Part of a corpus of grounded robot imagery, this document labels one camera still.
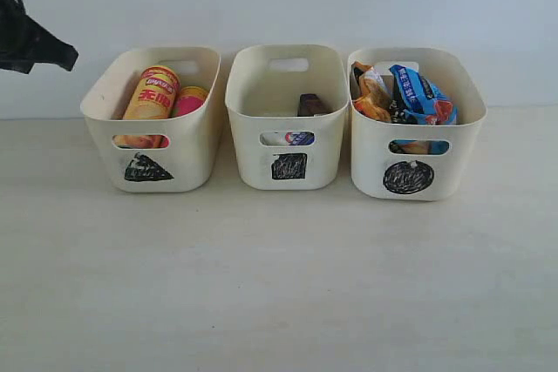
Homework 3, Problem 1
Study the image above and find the purple milk carton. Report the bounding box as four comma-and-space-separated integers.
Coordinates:
297, 93, 330, 117

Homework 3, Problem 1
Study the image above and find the pink Lays chip can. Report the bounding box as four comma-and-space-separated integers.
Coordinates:
159, 85, 210, 149

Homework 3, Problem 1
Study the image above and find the white blue milk carton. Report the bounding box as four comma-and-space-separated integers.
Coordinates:
260, 132, 315, 146

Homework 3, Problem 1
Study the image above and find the cream bin with triangle mark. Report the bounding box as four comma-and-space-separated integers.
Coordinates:
80, 46, 225, 193

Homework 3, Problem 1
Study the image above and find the cream bin with square mark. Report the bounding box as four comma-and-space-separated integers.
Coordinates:
225, 44, 350, 190

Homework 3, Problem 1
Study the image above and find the cream bin with circle mark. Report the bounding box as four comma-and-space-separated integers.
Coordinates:
348, 47, 487, 201

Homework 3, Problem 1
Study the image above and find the blue chip bag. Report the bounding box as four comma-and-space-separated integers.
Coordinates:
385, 63, 459, 158

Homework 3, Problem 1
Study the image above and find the orange chip bag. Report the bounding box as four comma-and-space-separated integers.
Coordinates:
349, 61, 393, 123

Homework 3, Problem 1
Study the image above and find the yellow Lays chip can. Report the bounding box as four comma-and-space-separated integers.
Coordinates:
114, 64, 180, 149

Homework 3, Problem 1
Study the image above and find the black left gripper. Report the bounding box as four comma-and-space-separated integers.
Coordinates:
1, 0, 78, 74

